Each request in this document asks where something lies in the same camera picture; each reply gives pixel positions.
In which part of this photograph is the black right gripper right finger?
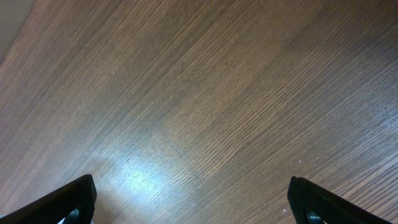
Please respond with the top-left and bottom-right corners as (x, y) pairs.
(287, 176), (390, 224)

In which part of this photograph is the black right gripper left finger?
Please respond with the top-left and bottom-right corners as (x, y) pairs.
(1, 174), (97, 224)

